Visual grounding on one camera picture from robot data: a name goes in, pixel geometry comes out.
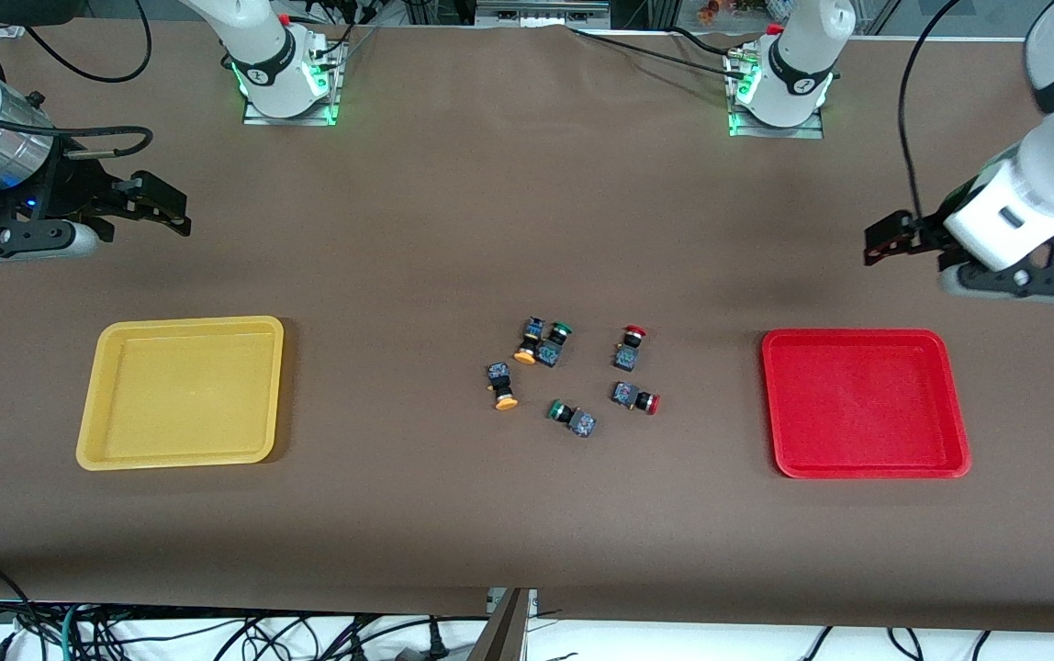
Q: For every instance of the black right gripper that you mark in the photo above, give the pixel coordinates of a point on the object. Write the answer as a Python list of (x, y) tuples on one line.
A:
[(66, 190)]

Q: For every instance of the brown table leg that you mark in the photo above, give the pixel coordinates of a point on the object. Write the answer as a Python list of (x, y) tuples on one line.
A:
[(499, 638)]

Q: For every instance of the yellow plastic tray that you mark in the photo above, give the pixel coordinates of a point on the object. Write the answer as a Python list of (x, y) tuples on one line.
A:
[(187, 395)]

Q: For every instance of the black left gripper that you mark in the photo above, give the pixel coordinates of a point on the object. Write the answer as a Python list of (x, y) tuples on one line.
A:
[(925, 233)]

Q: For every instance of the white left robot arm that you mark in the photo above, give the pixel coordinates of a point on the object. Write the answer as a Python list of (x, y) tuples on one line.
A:
[(1041, 184)]

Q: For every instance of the red push button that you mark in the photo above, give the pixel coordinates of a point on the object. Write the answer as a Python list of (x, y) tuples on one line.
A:
[(626, 395), (625, 356)]

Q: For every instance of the red plastic tray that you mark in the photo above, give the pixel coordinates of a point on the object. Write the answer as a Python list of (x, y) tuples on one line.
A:
[(867, 404)]

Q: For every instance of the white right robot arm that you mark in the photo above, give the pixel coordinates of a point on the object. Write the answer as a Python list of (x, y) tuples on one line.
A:
[(261, 46)]

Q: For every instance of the green push button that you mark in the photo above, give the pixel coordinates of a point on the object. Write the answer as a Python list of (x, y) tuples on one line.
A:
[(582, 424), (550, 352)]

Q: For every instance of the yellow push button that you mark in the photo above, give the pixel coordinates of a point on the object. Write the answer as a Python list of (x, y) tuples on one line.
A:
[(527, 353), (499, 376)]

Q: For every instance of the silver table bracket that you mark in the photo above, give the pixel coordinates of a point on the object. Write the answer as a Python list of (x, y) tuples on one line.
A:
[(532, 601)]

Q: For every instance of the brown table cover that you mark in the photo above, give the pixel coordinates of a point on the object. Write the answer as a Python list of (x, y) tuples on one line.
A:
[(527, 229)]

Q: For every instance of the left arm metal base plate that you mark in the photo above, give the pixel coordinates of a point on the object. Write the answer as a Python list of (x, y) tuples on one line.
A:
[(807, 131)]

